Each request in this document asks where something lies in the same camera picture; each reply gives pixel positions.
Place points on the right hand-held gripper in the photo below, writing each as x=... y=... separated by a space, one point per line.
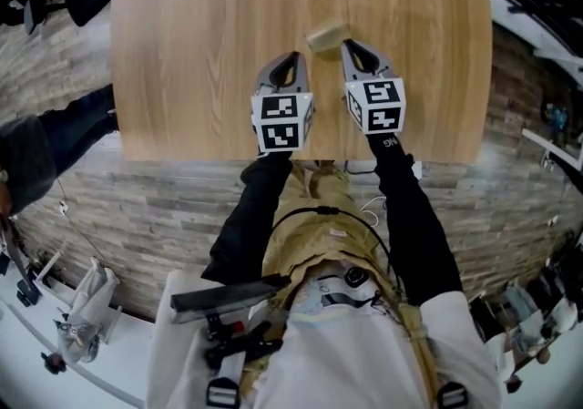
x=380 y=104

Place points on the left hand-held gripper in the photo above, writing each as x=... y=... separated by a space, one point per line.
x=278 y=122

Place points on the small beige block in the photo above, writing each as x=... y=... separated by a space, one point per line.
x=325 y=36

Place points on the person's left forearm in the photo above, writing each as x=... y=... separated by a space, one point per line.
x=248 y=220

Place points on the person's right forearm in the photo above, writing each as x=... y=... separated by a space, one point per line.
x=414 y=220

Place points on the person's khaki trousers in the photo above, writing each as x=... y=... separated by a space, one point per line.
x=319 y=234

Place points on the small blue green object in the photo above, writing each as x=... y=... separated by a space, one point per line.
x=556 y=118

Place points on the white side desk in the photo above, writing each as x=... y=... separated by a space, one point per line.
x=553 y=154

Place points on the black monitor screen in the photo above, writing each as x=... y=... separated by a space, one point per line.
x=223 y=298

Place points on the person's white shirt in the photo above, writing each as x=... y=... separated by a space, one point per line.
x=341 y=361

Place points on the small round black camera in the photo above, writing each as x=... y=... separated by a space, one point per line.
x=354 y=276

